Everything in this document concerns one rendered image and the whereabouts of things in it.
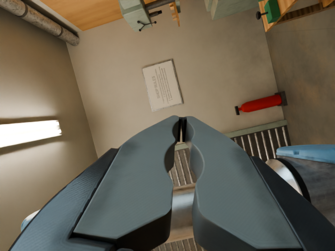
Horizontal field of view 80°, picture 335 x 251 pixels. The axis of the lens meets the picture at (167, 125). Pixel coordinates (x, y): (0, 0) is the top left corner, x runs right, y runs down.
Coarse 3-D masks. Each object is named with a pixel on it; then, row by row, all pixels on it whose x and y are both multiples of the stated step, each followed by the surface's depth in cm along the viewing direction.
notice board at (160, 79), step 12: (168, 60) 279; (144, 72) 285; (156, 72) 283; (168, 72) 280; (156, 84) 284; (168, 84) 282; (156, 96) 285; (168, 96) 283; (180, 96) 281; (156, 108) 287
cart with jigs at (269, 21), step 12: (264, 0) 132; (276, 0) 117; (288, 0) 106; (324, 0) 128; (264, 12) 121; (276, 12) 117; (288, 12) 133; (300, 12) 132; (312, 12) 132; (264, 24) 140; (276, 24) 137
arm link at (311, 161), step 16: (320, 144) 50; (272, 160) 47; (288, 160) 45; (304, 160) 43; (320, 160) 41; (288, 176) 42; (304, 176) 41; (320, 176) 41; (176, 192) 44; (192, 192) 43; (304, 192) 40; (320, 192) 40; (176, 208) 41; (320, 208) 40; (176, 224) 40; (176, 240) 42
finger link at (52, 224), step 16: (96, 160) 8; (112, 160) 8; (80, 176) 7; (96, 176) 7; (64, 192) 7; (80, 192) 7; (48, 208) 6; (64, 208) 6; (80, 208) 6; (32, 224) 6; (48, 224) 6; (64, 224) 6; (16, 240) 5; (32, 240) 5; (48, 240) 5; (64, 240) 5; (80, 240) 5
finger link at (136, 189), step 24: (168, 120) 11; (144, 144) 9; (168, 144) 9; (120, 168) 8; (144, 168) 8; (168, 168) 10; (96, 192) 7; (120, 192) 7; (144, 192) 7; (168, 192) 7; (96, 216) 6; (120, 216) 6; (144, 216) 6; (168, 216) 6; (96, 240) 6; (120, 240) 6; (144, 240) 6
